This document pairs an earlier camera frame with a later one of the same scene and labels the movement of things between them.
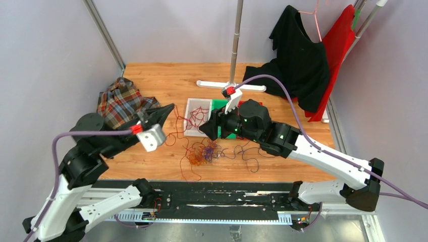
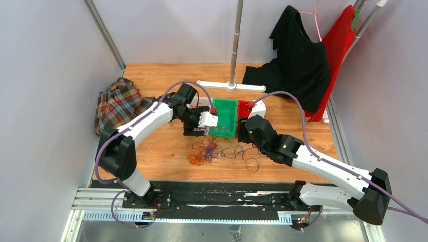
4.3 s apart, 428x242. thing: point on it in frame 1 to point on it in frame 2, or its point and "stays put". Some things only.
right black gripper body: [229, 123] to [244, 135]
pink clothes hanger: [314, 13] stays put
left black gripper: [156, 114] to [187, 132]
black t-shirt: [301, 59] stays put
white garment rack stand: [231, 83] stays put
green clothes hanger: [356, 16] stays put
